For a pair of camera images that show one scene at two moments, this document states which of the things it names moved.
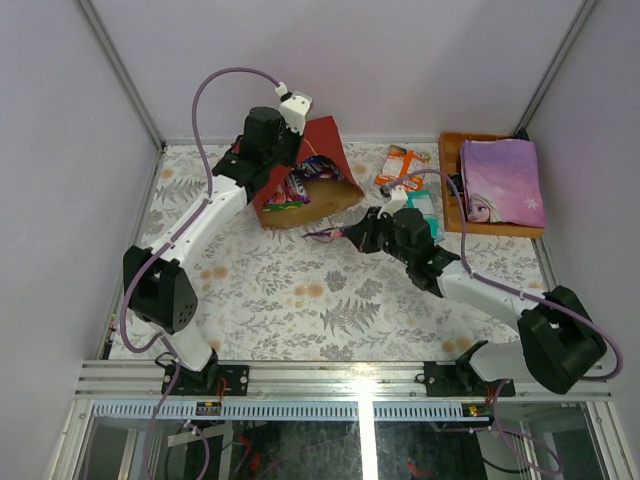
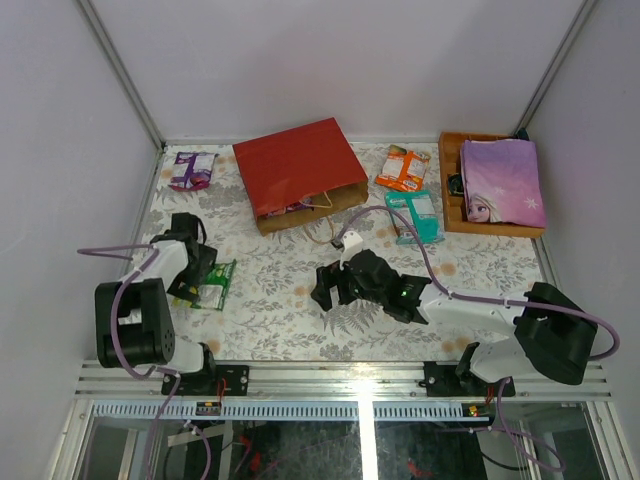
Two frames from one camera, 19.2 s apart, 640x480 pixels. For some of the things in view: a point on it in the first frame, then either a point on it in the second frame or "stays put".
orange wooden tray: x=450 y=161 stays put
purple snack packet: x=338 y=233 -> x=192 y=170
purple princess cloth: x=501 y=182 stays put
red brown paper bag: x=320 y=188 stays put
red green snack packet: x=290 y=194 -> x=213 y=289
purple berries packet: x=319 y=167 -> x=306 y=203
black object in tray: x=458 y=181 stays put
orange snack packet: x=403 y=168 stays put
